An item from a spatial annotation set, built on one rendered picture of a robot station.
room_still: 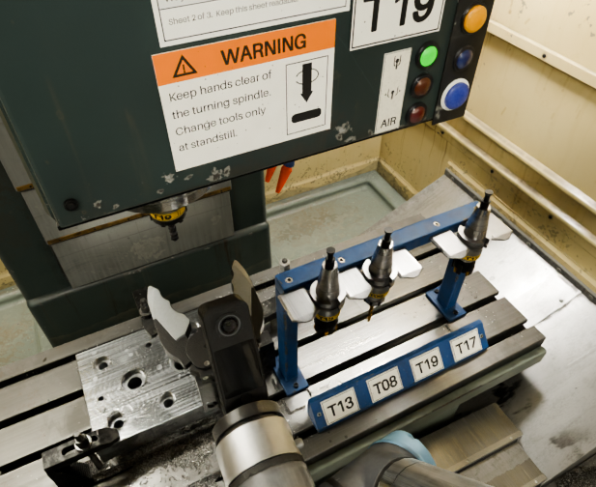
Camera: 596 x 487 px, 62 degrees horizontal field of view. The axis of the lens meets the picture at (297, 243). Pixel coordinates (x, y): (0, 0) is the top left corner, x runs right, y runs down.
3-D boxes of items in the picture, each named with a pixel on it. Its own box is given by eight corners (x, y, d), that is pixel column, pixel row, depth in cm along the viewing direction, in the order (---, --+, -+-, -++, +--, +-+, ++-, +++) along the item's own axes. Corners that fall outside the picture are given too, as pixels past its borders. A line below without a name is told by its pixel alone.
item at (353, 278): (377, 294, 89) (377, 291, 89) (351, 304, 88) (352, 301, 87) (356, 268, 94) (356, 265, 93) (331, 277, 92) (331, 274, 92)
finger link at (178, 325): (138, 324, 62) (185, 370, 58) (127, 295, 57) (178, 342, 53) (158, 309, 63) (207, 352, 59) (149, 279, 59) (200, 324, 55)
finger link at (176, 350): (145, 334, 56) (196, 384, 52) (142, 327, 55) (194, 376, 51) (179, 308, 58) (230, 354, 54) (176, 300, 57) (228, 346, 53)
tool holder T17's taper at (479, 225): (474, 221, 100) (483, 195, 96) (491, 234, 98) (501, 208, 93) (458, 229, 99) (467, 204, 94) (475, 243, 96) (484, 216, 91)
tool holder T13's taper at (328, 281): (333, 277, 90) (335, 251, 85) (345, 296, 87) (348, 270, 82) (311, 285, 89) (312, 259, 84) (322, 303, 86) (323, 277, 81)
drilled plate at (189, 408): (244, 399, 104) (243, 386, 100) (103, 462, 95) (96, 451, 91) (208, 318, 118) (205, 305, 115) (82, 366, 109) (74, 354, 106)
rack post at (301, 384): (309, 387, 110) (312, 303, 89) (287, 397, 109) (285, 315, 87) (289, 352, 117) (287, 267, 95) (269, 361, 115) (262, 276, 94)
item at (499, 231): (516, 236, 100) (517, 233, 99) (496, 244, 98) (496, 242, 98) (492, 215, 104) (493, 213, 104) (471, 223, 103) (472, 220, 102)
